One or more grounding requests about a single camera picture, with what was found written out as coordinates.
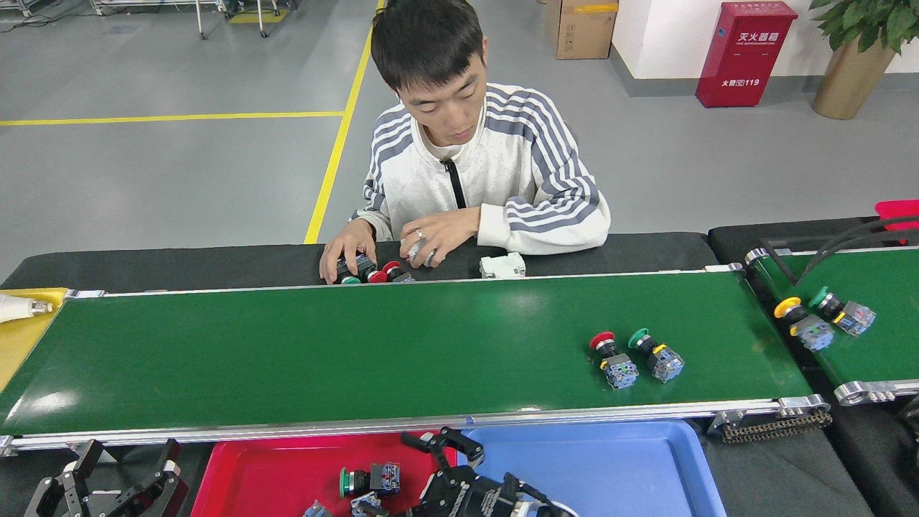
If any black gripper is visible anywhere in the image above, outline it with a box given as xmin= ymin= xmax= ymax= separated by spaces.
xmin=357 ymin=427 xmax=554 ymax=517
xmin=25 ymin=438 xmax=190 ymax=517

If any plain white circuit breaker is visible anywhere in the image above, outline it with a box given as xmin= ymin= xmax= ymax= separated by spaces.
xmin=479 ymin=252 xmax=526 ymax=279

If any yellow push button switch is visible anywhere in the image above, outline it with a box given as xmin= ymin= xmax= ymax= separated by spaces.
xmin=773 ymin=297 xmax=835 ymax=352

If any red plastic tray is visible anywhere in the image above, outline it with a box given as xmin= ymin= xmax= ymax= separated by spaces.
xmin=190 ymin=433 xmax=460 ymax=517

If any blue plastic tray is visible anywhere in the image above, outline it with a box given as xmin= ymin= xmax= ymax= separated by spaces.
xmin=459 ymin=420 xmax=727 ymax=517

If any long green conveyor belt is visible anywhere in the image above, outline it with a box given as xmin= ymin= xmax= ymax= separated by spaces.
xmin=0 ymin=264 xmax=834 ymax=459

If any yellow plastic tray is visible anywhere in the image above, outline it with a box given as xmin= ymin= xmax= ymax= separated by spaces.
xmin=0 ymin=287 xmax=70 ymax=392

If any short green conveyor belt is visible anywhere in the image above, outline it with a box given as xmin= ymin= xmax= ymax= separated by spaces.
xmin=744 ymin=246 xmax=919 ymax=407

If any person's left hand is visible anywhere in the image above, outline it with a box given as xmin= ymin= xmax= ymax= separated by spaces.
xmin=399 ymin=207 xmax=480 ymax=269

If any person's right hand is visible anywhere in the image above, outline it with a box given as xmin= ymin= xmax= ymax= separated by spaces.
xmin=319 ymin=219 xmax=378 ymax=284

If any white nozzle with metal tip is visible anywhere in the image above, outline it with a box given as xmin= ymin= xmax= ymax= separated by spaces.
xmin=0 ymin=293 xmax=53 ymax=324

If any person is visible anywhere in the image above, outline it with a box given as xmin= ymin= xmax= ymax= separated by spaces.
xmin=350 ymin=0 xmax=612 ymax=256

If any cardboard box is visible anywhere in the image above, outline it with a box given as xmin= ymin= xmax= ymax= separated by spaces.
xmin=544 ymin=0 xmax=620 ymax=60

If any white stand on wheels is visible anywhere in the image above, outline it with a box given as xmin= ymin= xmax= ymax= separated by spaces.
xmin=90 ymin=0 xmax=288 ymax=40

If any red fire extinguisher box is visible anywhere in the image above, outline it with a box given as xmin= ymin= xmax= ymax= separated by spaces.
xmin=695 ymin=1 xmax=798 ymax=108

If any red plastic bin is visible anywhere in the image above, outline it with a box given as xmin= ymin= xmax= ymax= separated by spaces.
xmin=874 ymin=200 xmax=919 ymax=245

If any potted plant in gold pot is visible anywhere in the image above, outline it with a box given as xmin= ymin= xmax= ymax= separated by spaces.
xmin=810 ymin=0 xmax=919 ymax=121

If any black conveyor drive chain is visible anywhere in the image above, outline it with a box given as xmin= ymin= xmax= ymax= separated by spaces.
xmin=720 ymin=411 xmax=834 ymax=444

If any black conveyor guide bracket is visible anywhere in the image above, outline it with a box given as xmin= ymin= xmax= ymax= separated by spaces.
xmin=761 ymin=215 xmax=919 ymax=287

